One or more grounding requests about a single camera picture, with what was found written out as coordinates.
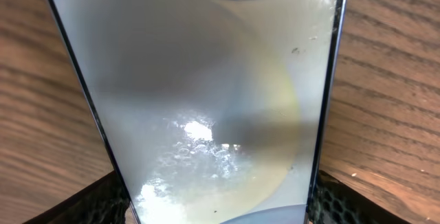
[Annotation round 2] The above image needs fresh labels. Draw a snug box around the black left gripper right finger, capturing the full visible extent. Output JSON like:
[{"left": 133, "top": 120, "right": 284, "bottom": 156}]
[{"left": 307, "top": 170, "right": 408, "bottom": 224}]

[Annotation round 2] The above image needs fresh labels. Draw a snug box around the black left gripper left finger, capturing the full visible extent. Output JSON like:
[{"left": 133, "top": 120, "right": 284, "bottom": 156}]
[{"left": 23, "top": 171, "right": 129, "bottom": 224}]

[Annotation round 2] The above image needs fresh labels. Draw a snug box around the blue screen Galaxy smartphone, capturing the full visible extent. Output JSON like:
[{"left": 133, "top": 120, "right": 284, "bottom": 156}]
[{"left": 47, "top": 0, "right": 346, "bottom": 224}]

